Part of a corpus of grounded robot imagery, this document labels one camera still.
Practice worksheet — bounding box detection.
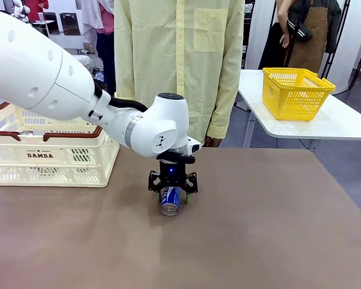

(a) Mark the person in red top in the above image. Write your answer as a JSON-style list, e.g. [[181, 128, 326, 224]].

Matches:
[[23, 0, 49, 22]]

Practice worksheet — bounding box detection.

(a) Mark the white background table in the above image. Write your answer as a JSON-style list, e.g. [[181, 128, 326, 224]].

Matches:
[[32, 20, 55, 37]]

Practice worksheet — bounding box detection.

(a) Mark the black stand pole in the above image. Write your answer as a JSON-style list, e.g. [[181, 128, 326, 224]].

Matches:
[[318, 0, 351, 79], [347, 0, 361, 90]]

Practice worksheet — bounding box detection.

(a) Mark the black appliance box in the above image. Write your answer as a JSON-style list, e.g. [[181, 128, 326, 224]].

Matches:
[[43, 11, 60, 34], [60, 11, 81, 36]]

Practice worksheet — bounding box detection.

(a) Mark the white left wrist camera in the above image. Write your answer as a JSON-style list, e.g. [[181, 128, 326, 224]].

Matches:
[[186, 137, 203, 154]]

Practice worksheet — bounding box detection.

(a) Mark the person's left hand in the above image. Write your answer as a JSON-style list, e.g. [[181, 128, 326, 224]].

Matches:
[[205, 135, 223, 148]]

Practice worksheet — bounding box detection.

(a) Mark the small white background robot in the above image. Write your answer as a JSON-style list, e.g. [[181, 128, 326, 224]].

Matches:
[[13, 0, 31, 20]]

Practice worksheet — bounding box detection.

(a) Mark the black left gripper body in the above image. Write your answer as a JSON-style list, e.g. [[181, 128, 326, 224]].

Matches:
[[158, 160, 188, 188]]

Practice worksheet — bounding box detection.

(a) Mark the yellow plastic basket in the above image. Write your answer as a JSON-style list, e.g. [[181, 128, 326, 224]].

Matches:
[[262, 67, 337, 122]]

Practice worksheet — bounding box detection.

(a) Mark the white side table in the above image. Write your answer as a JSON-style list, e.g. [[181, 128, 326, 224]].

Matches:
[[233, 69, 361, 148]]

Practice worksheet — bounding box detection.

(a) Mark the person in yellow shirt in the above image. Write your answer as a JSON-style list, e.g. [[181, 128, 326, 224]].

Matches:
[[114, 0, 245, 148]]

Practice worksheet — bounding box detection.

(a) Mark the person's left forearm yellow sleeve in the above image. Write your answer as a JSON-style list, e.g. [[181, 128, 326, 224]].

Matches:
[[206, 66, 242, 140]]

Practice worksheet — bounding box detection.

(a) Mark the white crumpled cloth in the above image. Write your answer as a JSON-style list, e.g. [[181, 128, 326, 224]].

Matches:
[[75, 55, 94, 73]]

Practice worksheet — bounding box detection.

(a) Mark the person in brown apron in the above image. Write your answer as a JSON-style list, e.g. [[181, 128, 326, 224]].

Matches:
[[266, 0, 342, 73]]

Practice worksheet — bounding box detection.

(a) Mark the person's right forearm yellow sleeve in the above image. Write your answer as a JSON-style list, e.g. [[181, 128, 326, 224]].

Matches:
[[114, 57, 141, 102]]

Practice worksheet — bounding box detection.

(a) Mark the cream basket with brown handles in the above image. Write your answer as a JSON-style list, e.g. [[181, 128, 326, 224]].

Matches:
[[0, 101, 120, 188]]

